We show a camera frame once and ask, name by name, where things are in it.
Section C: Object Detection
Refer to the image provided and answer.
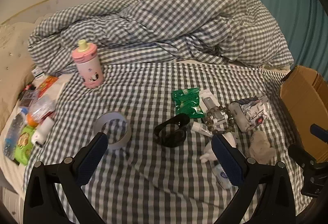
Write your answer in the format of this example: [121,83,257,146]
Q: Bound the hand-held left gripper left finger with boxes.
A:
[24,132,108,224]

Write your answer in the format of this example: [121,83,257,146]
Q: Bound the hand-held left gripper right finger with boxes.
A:
[212,134,298,224]

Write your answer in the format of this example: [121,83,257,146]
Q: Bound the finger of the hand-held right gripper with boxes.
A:
[288,144,328,197]
[310,124,328,143]

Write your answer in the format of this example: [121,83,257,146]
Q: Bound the small white blue jar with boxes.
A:
[212,164,232,190]

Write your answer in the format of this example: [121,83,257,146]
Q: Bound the white tape roll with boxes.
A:
[93,111,132,150]

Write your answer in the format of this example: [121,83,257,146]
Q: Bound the white fluffy ball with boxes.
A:
[249,130,276,163]

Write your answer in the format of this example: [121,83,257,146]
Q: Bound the brown cardboard box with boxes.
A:
[279,65,328,163]

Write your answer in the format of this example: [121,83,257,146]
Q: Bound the white ointment tube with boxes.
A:
[191,122,214,136]

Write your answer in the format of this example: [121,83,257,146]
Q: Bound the dark bead bracelet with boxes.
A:
[202,104,236,136]

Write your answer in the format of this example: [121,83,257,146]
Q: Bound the printed tissue pack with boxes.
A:
[229,95,271,133]

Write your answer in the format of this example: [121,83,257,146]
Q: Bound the white phone stand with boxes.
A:
[199,89,229,130]

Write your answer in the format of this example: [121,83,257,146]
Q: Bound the black wristband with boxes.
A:
[154,113,190,148]

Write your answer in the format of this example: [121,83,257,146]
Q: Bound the green snack packet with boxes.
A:
[171,87,205,119]

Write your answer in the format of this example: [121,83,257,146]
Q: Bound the white handheld device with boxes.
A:
[34,117,55,148]

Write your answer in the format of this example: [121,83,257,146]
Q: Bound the clear plastic bag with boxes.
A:
[29,96,55,122]

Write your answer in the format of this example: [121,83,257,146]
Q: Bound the bright green snack bag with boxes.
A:
[14,125,36,165]

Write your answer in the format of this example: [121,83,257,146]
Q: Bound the small orange item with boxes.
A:
[27,114,39,127]

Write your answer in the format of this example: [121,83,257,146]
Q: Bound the grey checked bed sheet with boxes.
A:
[24,61,312,224]

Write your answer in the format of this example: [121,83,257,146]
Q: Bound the clear plastic water bottle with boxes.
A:
[4,114,26,160]

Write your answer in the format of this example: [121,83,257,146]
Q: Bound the red orange snack packet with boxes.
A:
[34,75,59,98]

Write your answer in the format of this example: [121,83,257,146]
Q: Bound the dark small packet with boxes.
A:
[20,91,36,107]

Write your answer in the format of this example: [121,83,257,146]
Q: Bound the pink panda drinking bottle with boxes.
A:
[71,39,104,89]

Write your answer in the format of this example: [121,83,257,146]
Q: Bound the white box green label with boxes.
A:
[33,66,46,79]

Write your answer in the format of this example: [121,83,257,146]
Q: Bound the beige tufted cushion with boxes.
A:
[0,22,39,132]

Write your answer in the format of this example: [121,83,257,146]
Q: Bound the grey checked duvet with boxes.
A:
[28,0,294,78]

